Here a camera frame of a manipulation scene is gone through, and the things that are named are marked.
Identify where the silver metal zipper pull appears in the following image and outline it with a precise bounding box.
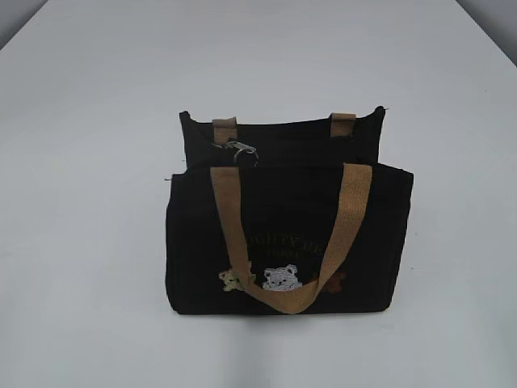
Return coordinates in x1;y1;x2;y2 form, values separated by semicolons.
210;139;259;167

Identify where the black canvas tote bag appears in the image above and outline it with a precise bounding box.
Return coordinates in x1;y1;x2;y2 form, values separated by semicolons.
165;106;414;315

